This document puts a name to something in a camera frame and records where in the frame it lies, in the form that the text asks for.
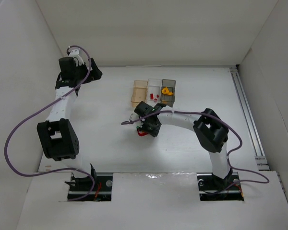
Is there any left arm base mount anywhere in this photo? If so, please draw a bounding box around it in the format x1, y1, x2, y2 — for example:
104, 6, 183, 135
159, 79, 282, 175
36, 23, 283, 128
65, 173, 113, 202

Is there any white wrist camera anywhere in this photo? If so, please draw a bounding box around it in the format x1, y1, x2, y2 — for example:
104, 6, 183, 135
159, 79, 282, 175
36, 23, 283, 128
67, 47, 85, 66
129, 113, 139, 122

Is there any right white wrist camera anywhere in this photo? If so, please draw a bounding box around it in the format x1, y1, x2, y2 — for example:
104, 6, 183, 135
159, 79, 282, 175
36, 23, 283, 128
129, 113, 139, 122

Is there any aluminium rail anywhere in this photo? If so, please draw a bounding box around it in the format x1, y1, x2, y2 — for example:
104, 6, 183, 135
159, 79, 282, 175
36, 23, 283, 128
229, 66, 270, 171

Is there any clear transparent bin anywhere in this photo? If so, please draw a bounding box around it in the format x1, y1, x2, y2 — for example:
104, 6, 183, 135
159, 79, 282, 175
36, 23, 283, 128
145, 79, 162, 107

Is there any grey transparent bin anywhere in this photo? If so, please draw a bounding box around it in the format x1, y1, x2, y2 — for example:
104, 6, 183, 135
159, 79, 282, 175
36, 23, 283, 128
160, 79, 176, 107

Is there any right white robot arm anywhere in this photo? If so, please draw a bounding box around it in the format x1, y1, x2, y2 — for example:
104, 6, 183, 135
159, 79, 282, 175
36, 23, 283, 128
129, 102, 232, 190

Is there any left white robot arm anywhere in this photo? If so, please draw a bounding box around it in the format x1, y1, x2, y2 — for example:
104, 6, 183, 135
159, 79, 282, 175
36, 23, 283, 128
37, 54, 102, 182

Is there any orange quarter-round lego piece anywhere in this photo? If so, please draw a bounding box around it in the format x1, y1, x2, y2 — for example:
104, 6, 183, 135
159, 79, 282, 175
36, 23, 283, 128
161, 87, 170, 94

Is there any purple cable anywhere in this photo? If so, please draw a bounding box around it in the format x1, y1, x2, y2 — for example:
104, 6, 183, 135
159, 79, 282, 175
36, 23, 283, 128
120, 110, 270, 195
4, 45, 96, 201

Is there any amber transparent bin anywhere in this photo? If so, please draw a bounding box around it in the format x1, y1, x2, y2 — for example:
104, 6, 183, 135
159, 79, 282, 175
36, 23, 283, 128
131, 80, 148, 108

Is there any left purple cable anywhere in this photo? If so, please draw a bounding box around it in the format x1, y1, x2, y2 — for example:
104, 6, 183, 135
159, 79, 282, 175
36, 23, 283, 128
4, 45, 96, 201

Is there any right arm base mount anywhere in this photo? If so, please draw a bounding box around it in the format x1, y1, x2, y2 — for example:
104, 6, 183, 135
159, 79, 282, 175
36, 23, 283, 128
197, 172, 244, 201

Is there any red flower lego piece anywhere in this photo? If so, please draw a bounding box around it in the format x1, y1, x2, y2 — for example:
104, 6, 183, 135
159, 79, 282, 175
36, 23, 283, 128
137, 130, 148, 137

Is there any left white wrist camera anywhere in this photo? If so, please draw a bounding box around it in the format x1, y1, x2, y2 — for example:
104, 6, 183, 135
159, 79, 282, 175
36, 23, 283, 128
67, 47, 85, 66

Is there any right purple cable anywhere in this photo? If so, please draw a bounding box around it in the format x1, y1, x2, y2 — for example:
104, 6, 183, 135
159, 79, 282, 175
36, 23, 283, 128
120, 110, 270, 195

